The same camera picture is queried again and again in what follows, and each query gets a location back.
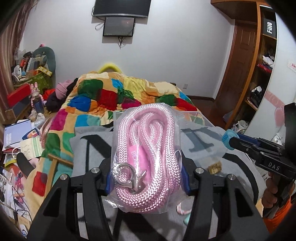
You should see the blue transparent tape roll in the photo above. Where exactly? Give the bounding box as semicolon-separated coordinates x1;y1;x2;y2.
222;129;239;150

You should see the pink white braided cord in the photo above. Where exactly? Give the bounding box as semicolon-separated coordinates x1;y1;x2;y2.
176;202;193;215

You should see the pink rope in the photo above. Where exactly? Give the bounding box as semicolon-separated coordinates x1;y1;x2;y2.
106;102;189;214

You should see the right hand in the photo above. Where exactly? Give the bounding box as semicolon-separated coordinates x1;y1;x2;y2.
261;172;290;209

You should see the grey black blanket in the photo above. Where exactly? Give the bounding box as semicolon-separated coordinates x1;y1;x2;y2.
70;126;266;240

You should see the clear plastic storage box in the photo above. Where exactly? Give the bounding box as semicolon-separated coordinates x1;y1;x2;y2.
112;104;226;172

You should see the wooden door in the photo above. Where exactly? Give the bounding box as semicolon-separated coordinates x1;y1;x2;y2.
215;22;257;128

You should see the wooden shelf unit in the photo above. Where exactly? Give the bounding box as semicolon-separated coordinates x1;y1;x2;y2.
211;1;278;129

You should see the blue white booklet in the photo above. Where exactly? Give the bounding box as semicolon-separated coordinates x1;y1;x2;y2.
4;120;32;148

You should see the black Fiio sign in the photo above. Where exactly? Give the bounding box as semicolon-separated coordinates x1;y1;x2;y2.
263;18;276;39

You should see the colourful patchwork quilt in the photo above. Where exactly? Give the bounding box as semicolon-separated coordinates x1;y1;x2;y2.
24;71;197;217

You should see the pink rabbit figurine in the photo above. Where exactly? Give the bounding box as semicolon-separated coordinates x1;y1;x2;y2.
30;82;44;114

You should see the pink knitted hat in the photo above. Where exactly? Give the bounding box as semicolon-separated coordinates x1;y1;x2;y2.
55;80;73;100

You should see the red box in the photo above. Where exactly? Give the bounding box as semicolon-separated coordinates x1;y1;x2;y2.
6;83;31;108

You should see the green cardboard box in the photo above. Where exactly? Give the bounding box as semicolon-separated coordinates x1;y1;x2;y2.
14;72;53;94

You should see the dark green plush toy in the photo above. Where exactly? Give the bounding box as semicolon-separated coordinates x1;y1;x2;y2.
33;47;56;73

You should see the striped red curtain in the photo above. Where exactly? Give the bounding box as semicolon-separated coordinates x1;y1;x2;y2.
0;0;38;93

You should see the wooden bed frame rail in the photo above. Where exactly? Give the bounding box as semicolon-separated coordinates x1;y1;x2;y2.
45;154;74;197

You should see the black wall television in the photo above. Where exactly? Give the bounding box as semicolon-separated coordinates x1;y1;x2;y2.
93;0;151;18

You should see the wall mounted black monitor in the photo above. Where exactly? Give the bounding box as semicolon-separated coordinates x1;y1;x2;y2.
103;16;135;37

